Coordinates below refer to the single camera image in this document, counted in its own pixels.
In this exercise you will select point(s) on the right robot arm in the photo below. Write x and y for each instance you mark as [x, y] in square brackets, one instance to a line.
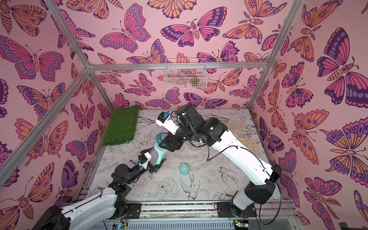
[190, 126]

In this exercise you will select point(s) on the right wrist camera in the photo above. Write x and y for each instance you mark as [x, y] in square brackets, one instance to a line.
[165, 120]

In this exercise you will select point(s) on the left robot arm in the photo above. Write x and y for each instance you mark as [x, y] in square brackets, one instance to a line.
[109, 202]

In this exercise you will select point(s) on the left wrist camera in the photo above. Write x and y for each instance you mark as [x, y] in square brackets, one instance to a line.
[144, 159]

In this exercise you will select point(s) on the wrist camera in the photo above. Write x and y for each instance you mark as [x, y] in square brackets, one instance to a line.
[144, 159]
[165, 120]

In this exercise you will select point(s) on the white wire basket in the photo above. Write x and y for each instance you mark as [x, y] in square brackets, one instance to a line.
[186, 73]

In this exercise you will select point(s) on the green artificial grass mat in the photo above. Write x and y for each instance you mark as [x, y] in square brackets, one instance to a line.
[122, 126]

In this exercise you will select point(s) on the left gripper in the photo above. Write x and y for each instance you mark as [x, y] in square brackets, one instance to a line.
[155, 168]

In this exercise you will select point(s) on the mint bottle cap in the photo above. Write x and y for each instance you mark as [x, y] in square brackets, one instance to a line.
[184, 169]

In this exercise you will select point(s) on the beige glove green fingers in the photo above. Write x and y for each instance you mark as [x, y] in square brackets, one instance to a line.
[235, 126]

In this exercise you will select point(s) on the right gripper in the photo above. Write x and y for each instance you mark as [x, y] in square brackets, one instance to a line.
[175, 141]

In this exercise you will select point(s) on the teal nipple collar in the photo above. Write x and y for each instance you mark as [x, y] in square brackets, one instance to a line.
[160, 137]

